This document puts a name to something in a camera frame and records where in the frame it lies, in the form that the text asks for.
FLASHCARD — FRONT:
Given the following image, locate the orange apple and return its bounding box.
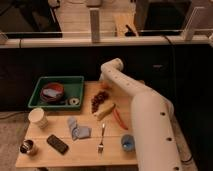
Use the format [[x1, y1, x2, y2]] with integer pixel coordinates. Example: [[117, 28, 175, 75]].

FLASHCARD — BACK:
[[101, 82, 111, 90]]

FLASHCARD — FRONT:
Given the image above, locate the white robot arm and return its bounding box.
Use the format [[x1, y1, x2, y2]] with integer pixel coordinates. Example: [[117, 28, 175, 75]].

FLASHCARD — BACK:
[[101, 58, 183, 171]]

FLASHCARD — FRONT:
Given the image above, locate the green plastic tray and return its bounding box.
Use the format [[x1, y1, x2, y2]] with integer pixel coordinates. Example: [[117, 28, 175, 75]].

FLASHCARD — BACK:
[[28, 76, 84, 111]]

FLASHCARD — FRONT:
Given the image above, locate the purple grapes bunch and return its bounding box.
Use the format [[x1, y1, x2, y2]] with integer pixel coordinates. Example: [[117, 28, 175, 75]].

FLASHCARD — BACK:
[[91, 91, 109, 113]]

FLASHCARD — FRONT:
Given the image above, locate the red chili pepper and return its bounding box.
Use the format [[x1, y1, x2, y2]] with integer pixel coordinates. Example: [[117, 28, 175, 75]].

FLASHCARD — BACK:
[[113, 109, 128, 130]]

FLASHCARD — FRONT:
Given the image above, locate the tape roll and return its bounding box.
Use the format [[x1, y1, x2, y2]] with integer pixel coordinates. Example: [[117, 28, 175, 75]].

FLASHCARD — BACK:
[[68, 97, 80, 106]]

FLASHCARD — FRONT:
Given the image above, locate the red bowl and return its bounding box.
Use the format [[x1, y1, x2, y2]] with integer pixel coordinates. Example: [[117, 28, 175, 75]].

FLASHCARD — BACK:
[[40, 82, 64, 103]]

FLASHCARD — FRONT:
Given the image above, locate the wooden table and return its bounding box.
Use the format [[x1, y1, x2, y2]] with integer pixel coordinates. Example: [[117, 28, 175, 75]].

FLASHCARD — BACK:
[[16, 81, 137, 168]]

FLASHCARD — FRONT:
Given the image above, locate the blue folded cloth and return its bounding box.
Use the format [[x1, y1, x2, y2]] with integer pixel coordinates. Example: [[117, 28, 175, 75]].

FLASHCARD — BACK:
[[67, 117, 92, 141]]

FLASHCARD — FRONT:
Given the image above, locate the blue small cup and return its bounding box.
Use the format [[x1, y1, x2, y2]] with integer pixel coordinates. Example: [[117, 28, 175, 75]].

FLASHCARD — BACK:
[[121, 134, 135, 152]]

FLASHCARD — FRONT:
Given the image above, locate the silver fork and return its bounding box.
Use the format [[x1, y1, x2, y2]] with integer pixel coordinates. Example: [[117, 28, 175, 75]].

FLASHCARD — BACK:
[[98, 123, 106, 154]]

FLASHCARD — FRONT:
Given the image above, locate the white paper cup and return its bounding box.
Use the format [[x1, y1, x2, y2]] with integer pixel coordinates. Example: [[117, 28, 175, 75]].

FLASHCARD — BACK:
[[28, 108, 48, 129]]

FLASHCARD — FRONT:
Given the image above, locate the silver metal mug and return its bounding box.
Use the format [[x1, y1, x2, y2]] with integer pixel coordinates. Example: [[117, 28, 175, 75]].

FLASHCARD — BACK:
[[19, 139, 38, 156]]

